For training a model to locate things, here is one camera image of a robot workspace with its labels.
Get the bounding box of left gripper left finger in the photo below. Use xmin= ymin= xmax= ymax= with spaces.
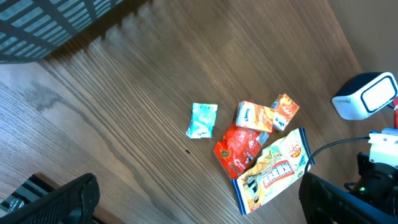
xmin=1 ymin=173 xmax=100 ymax=224

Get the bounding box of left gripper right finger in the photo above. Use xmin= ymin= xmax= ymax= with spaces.
xmin=299 ymin=172 xmax=397 ymax=224

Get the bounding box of yellow chips bag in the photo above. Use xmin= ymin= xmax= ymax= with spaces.
xmin=231 ymin=128 xmax=314 ymax=215

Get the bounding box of red snack packet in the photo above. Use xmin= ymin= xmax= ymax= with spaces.
xmin=214 ymin=121 xmax=269 ymax=179

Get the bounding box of orange Kleenex Enjoy pack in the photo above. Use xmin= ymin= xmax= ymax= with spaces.
xmin=271 ymin=94 xmax=300 ymax=131

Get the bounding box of orange Kleenex Cherish pack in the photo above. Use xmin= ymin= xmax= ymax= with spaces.
xmin=236 ymin=101 xmax=274 ymax=133

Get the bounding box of teal Kleenex tissue pack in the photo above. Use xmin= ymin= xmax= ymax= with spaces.
xmin=186 ymin=103 xmax=218 ymax=139

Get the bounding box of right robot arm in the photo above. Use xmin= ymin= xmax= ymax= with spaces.
xmin=344 ymin=152 xmax=397 ymax=218

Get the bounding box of white barcode scanner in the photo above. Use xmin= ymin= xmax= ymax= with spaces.
xmin=331 ymin=72 xmax=397 ymax=120

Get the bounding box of grey plastic shopping basket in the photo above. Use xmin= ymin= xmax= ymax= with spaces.
xmin=0 ymin=0 xmax=125 ymax=65

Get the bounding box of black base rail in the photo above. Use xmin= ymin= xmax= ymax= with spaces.
xmin=1 ymin=174 xmax=54 ymax=217

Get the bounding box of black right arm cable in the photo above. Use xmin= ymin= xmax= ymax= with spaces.
xmin=303 ymin=136 xmax=371 ymax=175

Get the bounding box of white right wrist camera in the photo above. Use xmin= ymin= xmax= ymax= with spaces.
xmin=368 ymin=128 xmax=398 ymax=169

